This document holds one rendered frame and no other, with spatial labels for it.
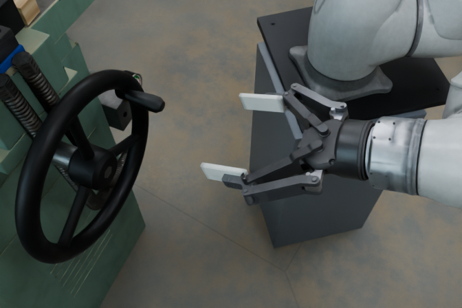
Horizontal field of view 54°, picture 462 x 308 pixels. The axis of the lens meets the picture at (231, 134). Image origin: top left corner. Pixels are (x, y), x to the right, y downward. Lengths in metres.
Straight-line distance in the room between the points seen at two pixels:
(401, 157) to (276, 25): 0.69
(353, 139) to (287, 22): 0.65
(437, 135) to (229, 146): 1.19
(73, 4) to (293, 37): 0.53
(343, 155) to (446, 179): 0.11
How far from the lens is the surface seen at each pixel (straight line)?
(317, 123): 0.61
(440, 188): 0.54
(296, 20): 1.17
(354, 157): 0.56
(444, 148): 0.53
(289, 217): 1.29
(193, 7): 2.20
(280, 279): 1.45
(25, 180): 0.57
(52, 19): 0.81
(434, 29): 0.93
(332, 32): 0.89
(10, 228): 0.92
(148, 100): 0.66
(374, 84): 1.04
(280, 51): 1.10
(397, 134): 0.54
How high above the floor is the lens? 1.37
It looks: 55 degrees down
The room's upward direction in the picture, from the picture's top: straight up
